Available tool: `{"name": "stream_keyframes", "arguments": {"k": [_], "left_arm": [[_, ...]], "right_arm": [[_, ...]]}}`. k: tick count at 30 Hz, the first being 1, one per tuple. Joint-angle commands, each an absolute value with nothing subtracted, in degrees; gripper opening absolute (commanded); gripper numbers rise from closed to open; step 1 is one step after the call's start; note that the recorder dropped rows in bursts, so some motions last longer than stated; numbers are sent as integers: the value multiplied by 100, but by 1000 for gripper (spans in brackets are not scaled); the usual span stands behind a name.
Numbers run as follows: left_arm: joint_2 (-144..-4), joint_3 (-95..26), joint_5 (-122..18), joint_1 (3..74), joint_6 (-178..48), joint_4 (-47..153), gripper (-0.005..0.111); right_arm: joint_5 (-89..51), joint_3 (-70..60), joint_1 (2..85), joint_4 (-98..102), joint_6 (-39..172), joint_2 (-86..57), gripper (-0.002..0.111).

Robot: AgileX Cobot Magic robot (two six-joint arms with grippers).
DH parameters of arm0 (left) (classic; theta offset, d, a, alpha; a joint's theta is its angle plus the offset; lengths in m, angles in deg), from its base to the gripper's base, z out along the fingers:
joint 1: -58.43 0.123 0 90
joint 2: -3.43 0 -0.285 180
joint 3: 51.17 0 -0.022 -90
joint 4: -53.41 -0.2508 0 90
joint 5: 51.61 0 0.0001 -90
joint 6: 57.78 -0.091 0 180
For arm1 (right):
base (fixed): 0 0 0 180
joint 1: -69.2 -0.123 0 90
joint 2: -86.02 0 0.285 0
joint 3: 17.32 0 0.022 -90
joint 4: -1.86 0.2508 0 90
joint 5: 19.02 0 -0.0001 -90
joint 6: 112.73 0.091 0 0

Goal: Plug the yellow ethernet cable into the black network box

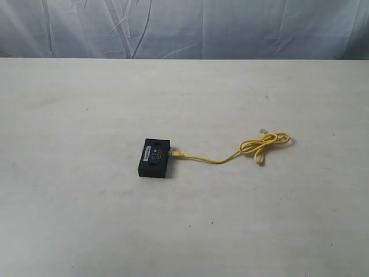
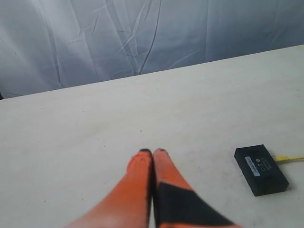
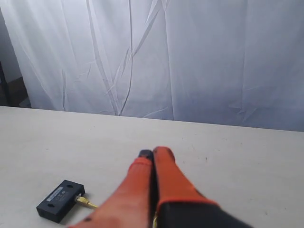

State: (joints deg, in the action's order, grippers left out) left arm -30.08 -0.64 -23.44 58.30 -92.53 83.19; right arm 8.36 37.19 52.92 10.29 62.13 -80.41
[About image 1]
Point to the black network switch box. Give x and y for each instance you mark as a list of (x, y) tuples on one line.
[(154, 158)]

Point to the white wrinkled backdrop curtain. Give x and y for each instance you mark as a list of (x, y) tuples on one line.
[(185, 29)]

